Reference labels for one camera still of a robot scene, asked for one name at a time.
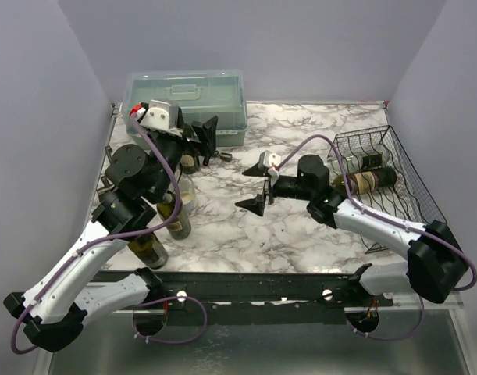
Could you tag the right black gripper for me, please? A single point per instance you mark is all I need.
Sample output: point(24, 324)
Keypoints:
point(268, 188)

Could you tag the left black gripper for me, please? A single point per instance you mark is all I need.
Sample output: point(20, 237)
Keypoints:
point(206, 133)

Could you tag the dark bottle tan label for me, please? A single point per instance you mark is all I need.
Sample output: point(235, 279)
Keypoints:
point(179, 228)

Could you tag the dark wine bottle maroon label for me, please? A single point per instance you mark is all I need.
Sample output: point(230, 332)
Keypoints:
point(366, 181)

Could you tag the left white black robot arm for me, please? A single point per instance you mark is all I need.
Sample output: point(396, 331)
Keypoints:
point(101, 243)

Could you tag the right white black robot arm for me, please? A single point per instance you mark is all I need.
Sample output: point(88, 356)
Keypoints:
point(431, 263)

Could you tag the dark bottle beige label back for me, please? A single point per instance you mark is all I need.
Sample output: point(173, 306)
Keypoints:
point(190, 164)

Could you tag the clear glass bottle standing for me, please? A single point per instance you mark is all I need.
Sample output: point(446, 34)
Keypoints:
point(187, 193)

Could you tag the clear bottle in rack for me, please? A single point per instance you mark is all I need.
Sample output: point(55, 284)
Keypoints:
point(364, 161)

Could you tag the dark bottle front left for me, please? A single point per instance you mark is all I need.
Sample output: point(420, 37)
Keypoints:
point(149, 249)

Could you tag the black T-shaped corkscrew tool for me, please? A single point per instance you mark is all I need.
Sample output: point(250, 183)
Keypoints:
point(224, 156)

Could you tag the translucent green plastic storage box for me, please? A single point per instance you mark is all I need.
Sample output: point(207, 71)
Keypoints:
point(200, 94)

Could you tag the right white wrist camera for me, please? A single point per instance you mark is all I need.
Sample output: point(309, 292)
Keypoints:
point(268, 164)

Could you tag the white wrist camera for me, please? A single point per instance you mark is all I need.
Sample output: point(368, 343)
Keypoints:
point(268, 164)
point(158, 115)

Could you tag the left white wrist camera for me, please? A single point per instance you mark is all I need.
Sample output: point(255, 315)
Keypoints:
point(158, 115)

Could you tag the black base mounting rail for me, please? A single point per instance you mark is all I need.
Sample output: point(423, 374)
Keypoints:
point(265, 298)

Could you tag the black wire wine rack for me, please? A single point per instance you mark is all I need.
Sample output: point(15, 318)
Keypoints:
point(409, 198)

